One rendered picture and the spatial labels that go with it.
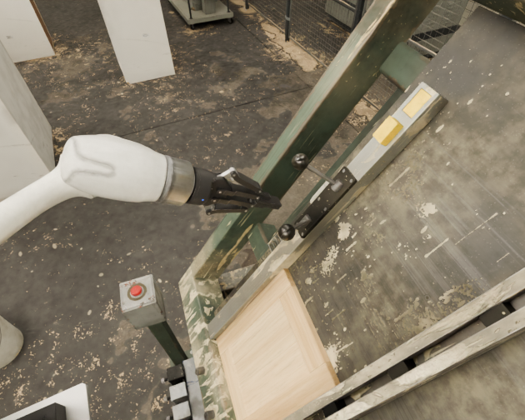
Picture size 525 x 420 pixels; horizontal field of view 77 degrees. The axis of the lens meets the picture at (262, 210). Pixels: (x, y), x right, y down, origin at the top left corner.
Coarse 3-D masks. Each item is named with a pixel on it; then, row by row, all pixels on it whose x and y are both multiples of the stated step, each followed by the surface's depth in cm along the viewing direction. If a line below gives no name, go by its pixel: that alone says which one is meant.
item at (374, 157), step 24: (432, 96) 61; (408, 120) 64; (360, 168) 72; (360, 192) 75; (336, 216) 79; (312, 240) 84; (264, 264) 93; (288, 264) 89; (240, 288) 100; (240, 312) 102; (216, 336) 109
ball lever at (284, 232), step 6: (306, 216) 80; (300, 222) 77; (306, 222) 80; (282, 228) 71; (288, 228) 71; (294, 228) 72; (282, 234) 71; (288, 234) 70; (294, 234) 71; (288, 240) 72
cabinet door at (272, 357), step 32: (288, 288) 87; (256, 320) 95; (288, 320) 85; (224, 352) 105; (256, 352) 94; (288, 352) 84; (320, 352) 75; (256, 384) 92; (288, 384) 82; (320, 384) 74; (256, 416) 89
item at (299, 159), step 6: (294, 156) 72; (300, 156) 71; (306, 156) 71; (294, 162) 71; (300, 162) 70; (306, 162) 71; (300, 168) 71; (312, 168) 72; (318, 174) 73; (324, 174) 73; (330, 180) 74; (336, 180) 74; (336, 186) 74
